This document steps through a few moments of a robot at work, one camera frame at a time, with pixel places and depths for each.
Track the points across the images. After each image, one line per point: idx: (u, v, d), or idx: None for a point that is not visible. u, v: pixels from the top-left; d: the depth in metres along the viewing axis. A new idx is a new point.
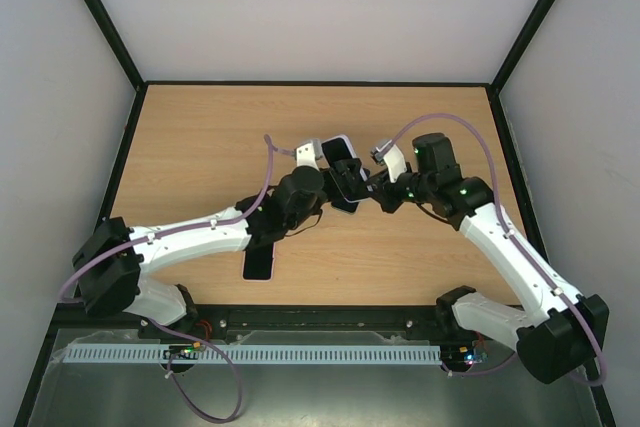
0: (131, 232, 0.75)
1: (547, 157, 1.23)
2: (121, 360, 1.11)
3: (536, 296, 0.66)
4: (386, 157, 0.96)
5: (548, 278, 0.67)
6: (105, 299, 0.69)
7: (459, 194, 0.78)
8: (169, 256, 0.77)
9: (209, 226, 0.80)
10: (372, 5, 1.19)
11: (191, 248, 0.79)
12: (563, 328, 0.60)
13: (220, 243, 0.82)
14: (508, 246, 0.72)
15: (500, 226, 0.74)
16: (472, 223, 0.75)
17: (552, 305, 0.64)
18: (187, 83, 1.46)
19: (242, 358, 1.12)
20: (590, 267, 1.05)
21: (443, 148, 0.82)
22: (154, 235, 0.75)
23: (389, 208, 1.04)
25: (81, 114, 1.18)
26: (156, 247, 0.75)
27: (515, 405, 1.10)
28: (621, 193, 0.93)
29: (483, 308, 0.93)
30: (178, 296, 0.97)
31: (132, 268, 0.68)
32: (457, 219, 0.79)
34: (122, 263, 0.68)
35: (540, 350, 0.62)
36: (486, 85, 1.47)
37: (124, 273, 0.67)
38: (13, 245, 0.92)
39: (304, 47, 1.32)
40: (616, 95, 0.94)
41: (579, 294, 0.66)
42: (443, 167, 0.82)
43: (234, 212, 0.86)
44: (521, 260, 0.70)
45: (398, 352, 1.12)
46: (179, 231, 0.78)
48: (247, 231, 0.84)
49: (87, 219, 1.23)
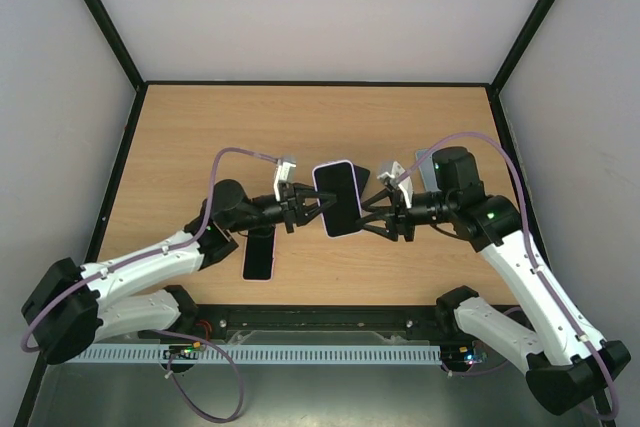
0: (83, 271, 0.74)
1: (547, 157, 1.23)
2: (121, 361, 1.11)
3: (560, 339, 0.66)
4: (400, 184, 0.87)
5: (574, 321, 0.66)
6: (62, 343, 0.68)
7: (486, 217, 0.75)
8: (125, 288, 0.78)
9: (160, 252, 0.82)
10: (374, 6, 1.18)
11: (146, 276, 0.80)
12: (584, 374, 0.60)
13: (173, 267, 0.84)
14: (535, 283, 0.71)
15: (528, 260, 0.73)
16: (500, 253, 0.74)
17: (575, 351, 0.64)
18: (187, 83, 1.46)
19: (243, 358, 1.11)
20: (590, 268, 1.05)
21: (466, 166, 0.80)
22: (107, 269, 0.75)
23: (408, 236, 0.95)
25: (81, 114, 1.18)
26: (111, 281, 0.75)
27: (514, 405, 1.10)
28: (621, 193, 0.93)
29: (488, 318, 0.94)
30: (165, 301, 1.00)
31: (89, 306, 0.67)
32: (480, 242, 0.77)
34: (78, 302, 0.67)
35: (553, 385, 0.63)
36: (486, 85, 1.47)
37: (80, 312, 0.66)
38: (13, 245, 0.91)
39: (305, 48, 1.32)
40: (616, 96, 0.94)
41: (602, 341, 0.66)
42: (466, 186, 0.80)
43: (183, 235, 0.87)
44: (546, 298, 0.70)
45: (399, 352, 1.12)
46: (132, 262, 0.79)
48: (199, 251, 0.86)
49: (87, 218, 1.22)
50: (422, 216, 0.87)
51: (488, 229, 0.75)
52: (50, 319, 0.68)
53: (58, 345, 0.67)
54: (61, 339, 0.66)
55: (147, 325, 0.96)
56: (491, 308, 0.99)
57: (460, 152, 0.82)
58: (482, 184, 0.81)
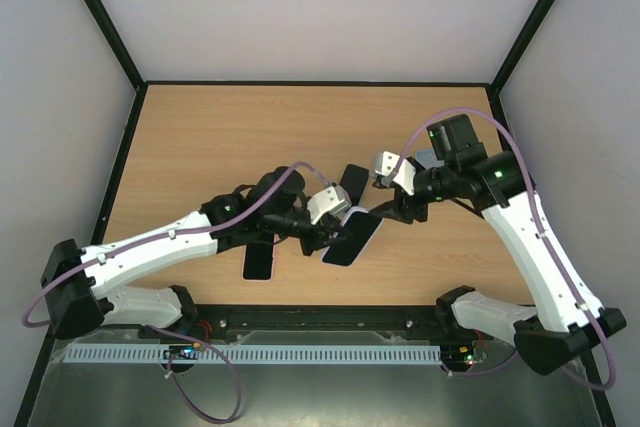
0: (83, 253, 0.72)
1: (548, 157, 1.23)
2: (121, 360, 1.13)
3: (559, 307, 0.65)
4: (396, 180, 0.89)
5: (575, 290, 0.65)
6: (66, 326, 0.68)
7: (493, 177, 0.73)
8: (125, 274, 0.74)
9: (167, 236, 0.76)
10: (373, 6, 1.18)
11: (150, 262, 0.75)
12: (581, 342, 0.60)
13: (181, 252, 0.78)
14: (538, 247, 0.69)
15: (535, 224, 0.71)
16: (504, 215, 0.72)
17: (573, 319, 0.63)
18: (187, 83, 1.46)
19: (242, 358, 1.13)
20: (590, 268, 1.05)
21: (461, 128, 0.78)
22: (105, 254, 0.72)
23: (420, 217, 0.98)
25: (80, 114, 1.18)
26: (109, 266, 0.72)
27: (515, 405, 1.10)
28: (622, 193, 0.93)
29: (482, 305, 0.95)
30: (170, 299, 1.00)
31: (83, 293, 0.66)
32: (485, 203, 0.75)
34: (72, 288, 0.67)
35: (547, 351, 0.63)
36: (487, 85, 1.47)
37: (75, 298, 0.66)
38: (13, 245, 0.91)
39: (305, 48, 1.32)
40: (617, 95, 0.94)
41: (600, 308, 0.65)
42: (465, 148, 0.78)
43: (199, 218, 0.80)
44: (549, 264, 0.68)
45: (399, 352, 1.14)
46: (135, 247, 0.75)
48: (213, 237, 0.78)
49: (86, 218, 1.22)
50: (425, 193, 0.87)
51: (495, 189, 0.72)
52: (53, 301, 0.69)
53: (62, 327, 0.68)
54: (62, 323, 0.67)
55: (150, 320, 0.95)
56: (484, 297, 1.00)
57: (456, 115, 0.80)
58: (481, 145, 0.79)
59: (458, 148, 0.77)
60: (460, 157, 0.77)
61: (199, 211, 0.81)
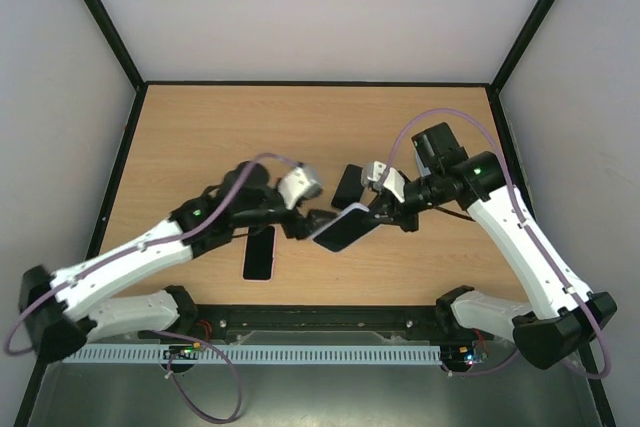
0: (54, 278, 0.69)
1: (547, 157, 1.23)
2: (119, 361, 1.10)
3: (548, 293, 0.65)
4: (386, 185, 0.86)
5: (561, 274, 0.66)
6: (47, 352, 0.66)
7: (473, 173, 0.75)
8: (102, 293, 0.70)
9: (136, 248, 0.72)
10: (373, 7, 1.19)
11: (124, 278, 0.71)
12: (572, 327, 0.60)
13: (156, 263, 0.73)
14: (523, 236, 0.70)
15: (515, 214, 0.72)
16: (485, 208, 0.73)
17: (562, 304, 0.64)
18: (187, 83, 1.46)
19: (241, 358, 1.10)
20: (590, 268, 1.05)
21: (441, 135, 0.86)
22: (74, 277, 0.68)
23: (411, 224, 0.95)
25: (80, 113, 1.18)
26: (82, 288, 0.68)
27: (514, 405, 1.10)
28: (621, 193, 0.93)
29: (482, 304, 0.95)
30: (164, 301, 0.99)
31: (56, 318, 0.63)
32: (467, 200, 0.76)
34: (46, 314, 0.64)
35: (541, 339, 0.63)
36: (486, 85, 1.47)
37: (48, 324, 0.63)
38: (13, 246, 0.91)
39: (303, 48, 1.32)
40: (616, 95, 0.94)
41: (589, 292, 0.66)
42: (447, 152, 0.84)
43: (168, 227, 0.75)
44: (535, 252, 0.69)
45: (399, 352, 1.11)
46: (105, 264, 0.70)
48: (184, 243, 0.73)
49: (86, 218, 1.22)
50: (415, 202, 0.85)
51: (475, 184, 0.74)
52: (29, 329, 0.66)
53: (41, 355, 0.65)
54: (42, 350, 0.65)
55: (146, 323, 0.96)
56: (484, 296, 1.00)
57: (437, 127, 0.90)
58: (462, 150, 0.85)
59: (440, 152, 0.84)
60: (442, 159, 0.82)
61: (168, 219, 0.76)
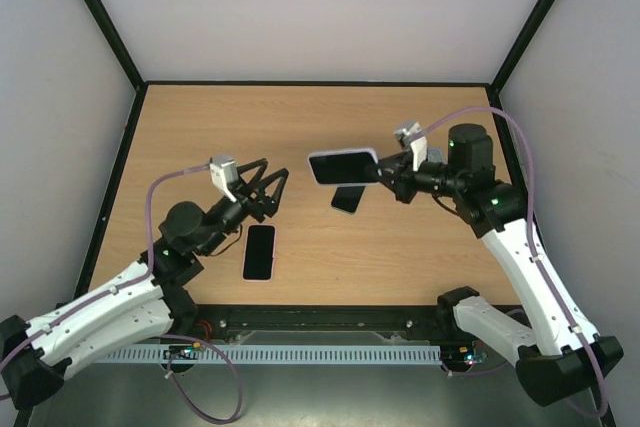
0: (29, 327, 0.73)
1: (547, 158, 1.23)
2: (119, 361, 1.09)
3: (552, 329, 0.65)
4: (413, 145, 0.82)
5: (569, 313, 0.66)
6: (25, 395, 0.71)
7: (490, 203, 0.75)
8: (77, 336, 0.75)
9: (109, 293, 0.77)
10: (373, 7, 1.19)
11: (96, 321, 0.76)
12: (573, 366, 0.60)
13: (128, 305, 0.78)
14: (533, 271, 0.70)
15: (528, 247, 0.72)
16: (500, 239, 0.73)
17: (567, 342, 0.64)
18: (187, 83, 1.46)
19: (241, 358, 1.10)
20: (590, 269, 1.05)
21: (482, 150, 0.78)
22: (48, 325, 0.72)
23: (406, 197, 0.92)
25: (80, 114, 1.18)
26: (56, 335, 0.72)
27: (514, 405, 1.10)
28: (621, 194, 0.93)
29: (486, 315, 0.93)
30: (153, 311, 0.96)
31: (31, 366, 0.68)
32: (481, 228, 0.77)
34: (23, 364, 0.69)
35: (542, 374, 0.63)
36: (486, 85, 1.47)
37: (24, 372, 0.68)
38: (12, 247, 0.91)
39: (303, 48, 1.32)
40: (616, 96, 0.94)
41: (596, 334, 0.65)
42: (478, 170, 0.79)
43: (137, 268, 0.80)
44: (544, 288, 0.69)
45: (399, 352, 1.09)
46: (79, 310, 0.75)
48: (154, 283, 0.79)
49: (86, 218, 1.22)
50: (426, 183, 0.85)
51: (490, 214, 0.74)
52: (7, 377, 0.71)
53: (20, 399, 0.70)
54: (20, 394, 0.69)
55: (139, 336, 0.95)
56: (490, 306, 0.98)
57: (482, 133, 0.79)
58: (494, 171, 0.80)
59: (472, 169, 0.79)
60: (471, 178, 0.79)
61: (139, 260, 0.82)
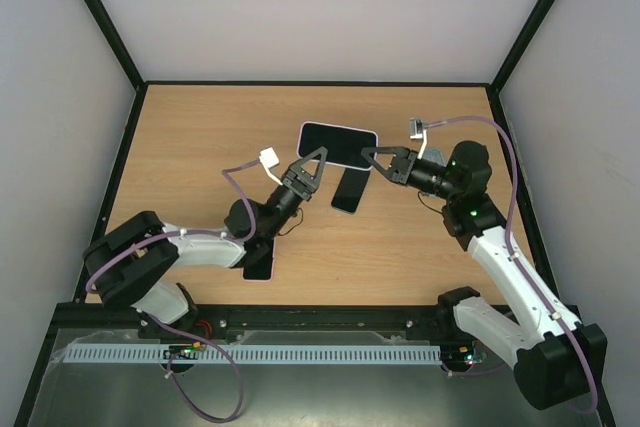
0: (162, 226, 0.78)
1: (547, 157, 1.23)
2: (121, 360, 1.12)
3: (534, 319, 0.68)
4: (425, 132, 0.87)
5: (547, 302, 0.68)
6: (138, 284, 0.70)
7: (472, 218, 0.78)
8: (186, 254, 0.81)
9: (218, 236, 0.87)
10: (372, 7, 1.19)
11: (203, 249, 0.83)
12: (556, 350, 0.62)
13: (217, 254, 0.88)
14: (512, 268, 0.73)
15: (506, 248, 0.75)
16: (479, 244, 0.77)
17: (548, 329, 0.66)
18: (186, 83, 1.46)
19: (244, 358, 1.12)
20: (590, 268, 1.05)
21: (480, 179, 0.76)
22: (184, 231, 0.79)
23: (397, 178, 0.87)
25: (80, 113, 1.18)
26: (183, 242, 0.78)
27: (514, 405, 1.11)
28: (621, 193, 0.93)
29: (483, 315, 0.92)
30: (181, 294, 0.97)
31: (168, 256, 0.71)
32: (464, 239, 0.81)
34: (159, 250, 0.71)
35: (532, 365, 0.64)
36: (486, 85, 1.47)
37: (162, 258, 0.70)
38: (12, 246, 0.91)
39: (303, 47, 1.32)
40: (617, 95, 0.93)
41: (577, 322, 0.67)
42: (473, 191, 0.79)
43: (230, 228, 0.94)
44: (522, 283, 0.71)
45: (398, 352, 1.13)
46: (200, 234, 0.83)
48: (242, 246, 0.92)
49: (87, 218, 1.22)
50: (421, 181, 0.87)
51: (471, 228, 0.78)
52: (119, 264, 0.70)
53: (129, 287, 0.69)
54: (139, 279, 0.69)
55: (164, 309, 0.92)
56: (490, 307, 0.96)
57: (484, 159, 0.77)
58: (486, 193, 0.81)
59: (467, 190, 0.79)
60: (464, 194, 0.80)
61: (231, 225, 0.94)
